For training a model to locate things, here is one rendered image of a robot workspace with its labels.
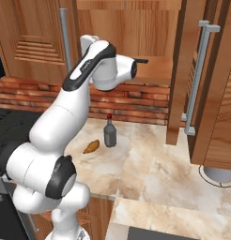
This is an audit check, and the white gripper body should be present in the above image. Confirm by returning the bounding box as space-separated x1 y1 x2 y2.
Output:
80 34 100 57

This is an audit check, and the wooden cabinet door with panel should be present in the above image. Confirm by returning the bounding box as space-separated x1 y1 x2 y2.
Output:
0 0 80 86

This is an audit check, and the black pan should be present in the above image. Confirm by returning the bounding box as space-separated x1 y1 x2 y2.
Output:
133 58 149 65

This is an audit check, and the open wooden cabinet door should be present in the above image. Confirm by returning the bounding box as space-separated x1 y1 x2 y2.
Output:
165 0 215 146

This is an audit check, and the black stove hob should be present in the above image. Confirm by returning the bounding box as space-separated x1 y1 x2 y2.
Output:
0 107 44 176

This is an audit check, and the wooden base cabinet door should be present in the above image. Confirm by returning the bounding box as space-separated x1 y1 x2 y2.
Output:
32 196 116 240

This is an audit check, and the grey bottle with red cap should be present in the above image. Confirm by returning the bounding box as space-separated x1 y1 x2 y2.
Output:
103 113 118 149

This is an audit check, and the orange sweet potato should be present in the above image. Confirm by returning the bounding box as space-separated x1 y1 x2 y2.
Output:
82 139 100 155

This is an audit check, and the black oven front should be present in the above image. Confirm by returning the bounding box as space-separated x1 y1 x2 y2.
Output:
0 174 38 240

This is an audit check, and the black sink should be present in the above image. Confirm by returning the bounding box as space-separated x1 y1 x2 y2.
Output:
126 226 198 240

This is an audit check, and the grey cabinet door handle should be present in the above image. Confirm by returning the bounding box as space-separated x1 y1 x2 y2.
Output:
58 7 72 73

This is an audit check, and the open wooden wall cabinet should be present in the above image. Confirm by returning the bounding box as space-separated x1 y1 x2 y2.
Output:
75 0 183 88

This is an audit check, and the long grey door handle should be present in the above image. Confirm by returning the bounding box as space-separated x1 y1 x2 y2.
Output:
181 20 222 137

